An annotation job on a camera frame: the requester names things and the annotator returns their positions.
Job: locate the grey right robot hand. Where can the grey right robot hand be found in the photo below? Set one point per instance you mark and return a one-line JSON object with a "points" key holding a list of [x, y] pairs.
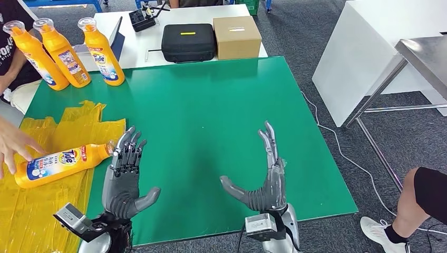
{"points": [[274, 188]]}

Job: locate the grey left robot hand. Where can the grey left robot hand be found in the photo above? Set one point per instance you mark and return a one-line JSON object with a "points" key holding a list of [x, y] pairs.
{"points": [[120, 188]]}

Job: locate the person's hand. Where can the person's hand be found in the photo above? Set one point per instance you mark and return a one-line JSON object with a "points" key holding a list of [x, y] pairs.
{"points": [[12, 143]]}

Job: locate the orange detergent bottle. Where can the orange detergent bottle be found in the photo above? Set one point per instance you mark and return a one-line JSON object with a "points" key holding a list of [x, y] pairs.
{"points": [[38, 59], [103, 59], [68, 59], [63, 164]]}

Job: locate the seated person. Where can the seated person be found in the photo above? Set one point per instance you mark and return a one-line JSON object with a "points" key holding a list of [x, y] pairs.
{"points": [[10, 75]]}

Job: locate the yellow plastic sheet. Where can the yellow plastic sheet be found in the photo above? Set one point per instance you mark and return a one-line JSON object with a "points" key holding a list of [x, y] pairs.
{"points": [[42, 216]]}

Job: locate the person with white shoe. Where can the person with white shoe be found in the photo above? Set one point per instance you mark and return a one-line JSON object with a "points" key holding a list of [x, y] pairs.
{"points": [[408, 206]]}

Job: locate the tablet in blue folio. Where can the tablet in blue folio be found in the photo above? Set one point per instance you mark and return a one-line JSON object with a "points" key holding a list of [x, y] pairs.
{"points": [[118, 43]]}

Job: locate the white desk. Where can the white desk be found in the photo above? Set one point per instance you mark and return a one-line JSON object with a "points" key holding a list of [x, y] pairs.
{"points": [[157, 43]]}

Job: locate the brown cardboard box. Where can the brown cardboard box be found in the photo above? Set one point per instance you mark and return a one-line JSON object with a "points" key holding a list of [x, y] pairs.
{"points": [[237, 40]]}

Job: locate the white block table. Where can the white block table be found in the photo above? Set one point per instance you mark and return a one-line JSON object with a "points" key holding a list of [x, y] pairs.
{"points": [[356, 52]]}

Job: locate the black carrying case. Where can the black carrying case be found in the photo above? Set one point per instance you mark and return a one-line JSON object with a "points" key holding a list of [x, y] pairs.
{"points": [[188, 43]]}

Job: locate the black remote controller with antennas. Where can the black remote controller with antennas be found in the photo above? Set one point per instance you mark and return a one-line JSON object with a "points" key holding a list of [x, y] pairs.
{"points": [[139, 21]]}

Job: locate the green plastic crate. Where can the green plastic crate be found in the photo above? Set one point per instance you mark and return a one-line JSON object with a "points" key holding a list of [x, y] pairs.
{"points": [[248, 6]]}

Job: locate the person behind white desk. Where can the person behind white desk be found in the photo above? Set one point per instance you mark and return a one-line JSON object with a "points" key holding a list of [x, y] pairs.
{"points": [[199, 2]]}

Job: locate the stainless steel table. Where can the stainless steel table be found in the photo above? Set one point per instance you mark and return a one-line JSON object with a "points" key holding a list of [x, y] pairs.
{"points": [[426, 56]]}

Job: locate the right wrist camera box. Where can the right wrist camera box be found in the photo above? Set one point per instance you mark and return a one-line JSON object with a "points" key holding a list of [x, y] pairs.
{"points": [[262, 225]]}

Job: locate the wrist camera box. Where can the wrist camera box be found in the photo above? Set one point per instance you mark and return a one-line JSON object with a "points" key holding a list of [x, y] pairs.
{"points": [[262, 225], [71, 218]]}

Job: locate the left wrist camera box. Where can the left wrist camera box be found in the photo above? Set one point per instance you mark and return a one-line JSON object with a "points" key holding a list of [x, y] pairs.
{"points": [[71, 218]]}

